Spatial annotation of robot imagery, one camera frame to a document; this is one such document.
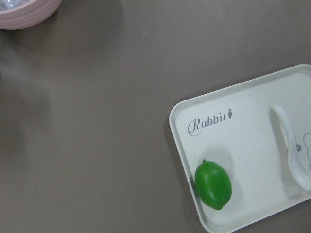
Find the white ceramic spoon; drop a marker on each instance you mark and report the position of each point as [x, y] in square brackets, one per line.
[298, 172]

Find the beige rabbit tray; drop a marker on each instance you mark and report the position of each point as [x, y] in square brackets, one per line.
[244, 129]

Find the green lime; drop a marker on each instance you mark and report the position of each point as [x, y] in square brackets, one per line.
[212, 184]

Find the pink ribbed bowl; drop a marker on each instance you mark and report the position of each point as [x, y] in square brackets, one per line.
[21, 14]

